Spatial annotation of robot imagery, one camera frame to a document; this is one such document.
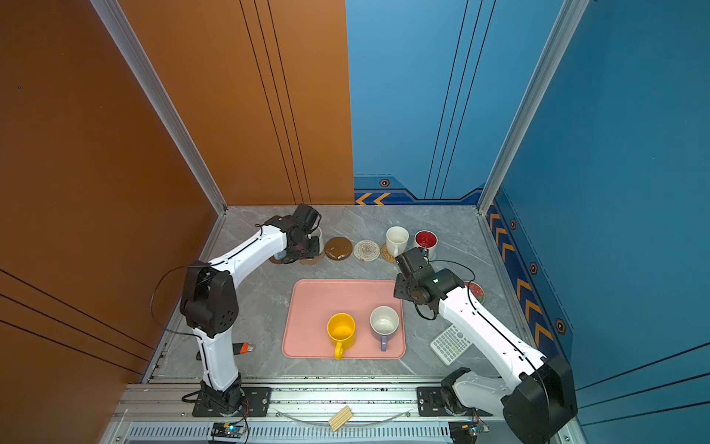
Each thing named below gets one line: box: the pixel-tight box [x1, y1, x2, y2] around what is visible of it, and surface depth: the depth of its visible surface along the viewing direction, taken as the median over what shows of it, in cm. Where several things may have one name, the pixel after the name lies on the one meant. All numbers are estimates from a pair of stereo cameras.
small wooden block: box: [329, 405, 354, 432], surface depth 72 cm
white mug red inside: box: [414, 229, 439, 261], surface depth 102 cm
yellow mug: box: [326, 312, 356, 361], surface depth 81 cm
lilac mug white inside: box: [369, 305, 401, 353], surface depth 83 cm
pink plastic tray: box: [281, 279, 406, 360], surface depth 89 cm
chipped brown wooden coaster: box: [324, 236, 354, 261], surface depth 107 cm
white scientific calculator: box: [429, 324, 473, 367], surface depth 84 cm
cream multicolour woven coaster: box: [353, 239, 380, 262], surface depth 107 cm
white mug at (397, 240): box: [385, 225, 410, 259], surface depth 100 cm
